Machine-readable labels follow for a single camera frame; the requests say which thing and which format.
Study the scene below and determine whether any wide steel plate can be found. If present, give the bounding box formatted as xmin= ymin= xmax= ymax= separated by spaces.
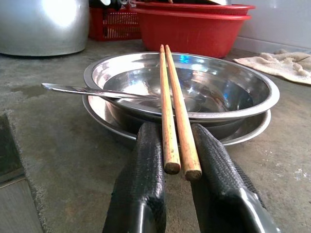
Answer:
xmin=82 ymin=96 xmax=272 ymax=149

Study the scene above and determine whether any red plastic colander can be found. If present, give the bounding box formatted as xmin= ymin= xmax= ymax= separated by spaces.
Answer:
xmin=131 ymin=1 xmax=256 ymax=16

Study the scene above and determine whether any red plastic basin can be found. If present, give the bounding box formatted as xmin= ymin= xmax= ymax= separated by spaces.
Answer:
xmin=135 ymin=8 xmax=252 ymax=59

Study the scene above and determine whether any large steel pot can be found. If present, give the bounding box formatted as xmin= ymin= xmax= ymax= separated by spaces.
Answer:
xmin=0 ymin=0 xmax=90 ymax=57

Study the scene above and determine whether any red slotted plastic basket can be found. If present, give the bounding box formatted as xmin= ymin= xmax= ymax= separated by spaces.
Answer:
xmin=88 ymin=6 xmax=143 ymax=41

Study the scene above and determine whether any beige dish cloth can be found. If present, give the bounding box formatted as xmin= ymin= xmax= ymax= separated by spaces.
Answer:
xmin=233 ymin=49 xmax=311 ymax=85

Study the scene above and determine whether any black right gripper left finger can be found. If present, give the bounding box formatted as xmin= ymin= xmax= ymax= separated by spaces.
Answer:
xmin=102 ymin=122 xmax=167 ymax=233

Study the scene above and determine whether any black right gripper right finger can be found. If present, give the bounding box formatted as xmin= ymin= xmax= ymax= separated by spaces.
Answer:
xmin=190 ymin=123 xmax=282 ymax=233

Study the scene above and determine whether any steel spoon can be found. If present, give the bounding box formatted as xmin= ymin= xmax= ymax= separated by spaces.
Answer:
xmin=41 ymin=82 xmax=207 ymax=112

